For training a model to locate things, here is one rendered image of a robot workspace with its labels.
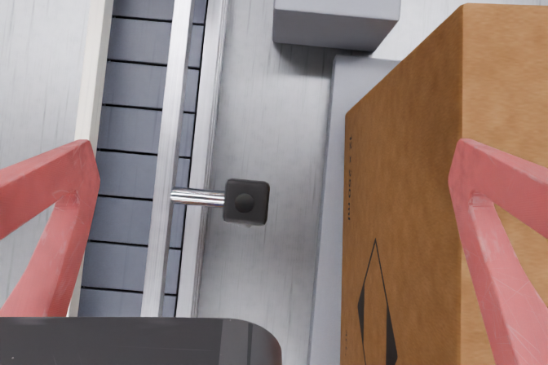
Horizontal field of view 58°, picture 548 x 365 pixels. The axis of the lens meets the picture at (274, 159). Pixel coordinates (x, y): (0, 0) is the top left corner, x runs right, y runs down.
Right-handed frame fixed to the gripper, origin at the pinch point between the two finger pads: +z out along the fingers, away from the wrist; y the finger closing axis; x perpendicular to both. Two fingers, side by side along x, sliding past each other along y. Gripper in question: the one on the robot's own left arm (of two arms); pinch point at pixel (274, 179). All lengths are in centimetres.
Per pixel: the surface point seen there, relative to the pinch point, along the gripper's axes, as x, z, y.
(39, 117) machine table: 16.5, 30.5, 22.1
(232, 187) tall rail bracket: 13.0, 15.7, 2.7
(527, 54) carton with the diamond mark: -0.1, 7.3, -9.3
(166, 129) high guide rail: 10.4, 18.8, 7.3
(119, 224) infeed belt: 20.9, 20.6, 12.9
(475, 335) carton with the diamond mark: 7.7, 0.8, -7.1
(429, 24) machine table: 9.7, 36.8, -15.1
